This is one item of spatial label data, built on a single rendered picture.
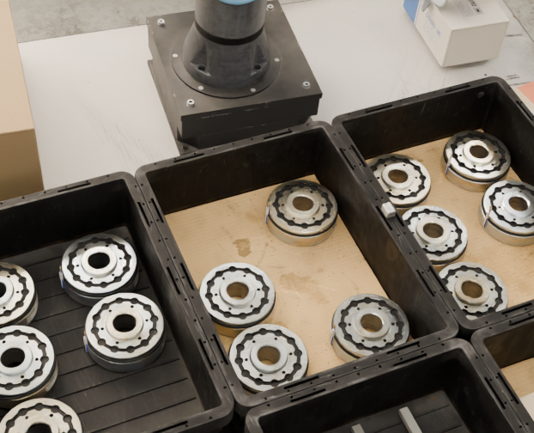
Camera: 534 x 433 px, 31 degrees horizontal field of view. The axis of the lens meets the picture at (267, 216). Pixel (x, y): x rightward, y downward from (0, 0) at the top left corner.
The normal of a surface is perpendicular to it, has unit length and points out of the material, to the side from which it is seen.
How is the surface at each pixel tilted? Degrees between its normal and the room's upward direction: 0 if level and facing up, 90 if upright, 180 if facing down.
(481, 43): 90
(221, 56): 74
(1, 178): 90
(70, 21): 0
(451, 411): 0
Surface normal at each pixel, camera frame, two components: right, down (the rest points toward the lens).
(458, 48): 0.30, 0.74
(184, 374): 0.07, -0.64
